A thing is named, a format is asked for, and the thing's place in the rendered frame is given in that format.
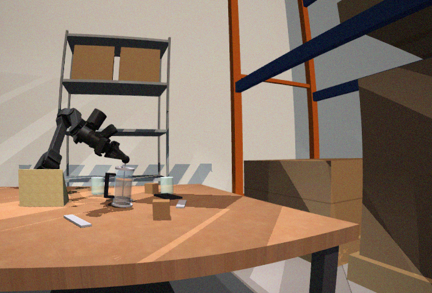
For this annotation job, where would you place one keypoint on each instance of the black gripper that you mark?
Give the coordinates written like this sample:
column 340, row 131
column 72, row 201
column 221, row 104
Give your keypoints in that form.
column 103, row 145

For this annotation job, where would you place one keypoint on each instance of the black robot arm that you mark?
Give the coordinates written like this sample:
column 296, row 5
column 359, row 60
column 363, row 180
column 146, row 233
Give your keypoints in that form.
column 80, row 131

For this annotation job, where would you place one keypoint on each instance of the glass french press with plunger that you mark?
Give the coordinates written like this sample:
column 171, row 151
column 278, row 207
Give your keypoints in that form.
column 122, row 188

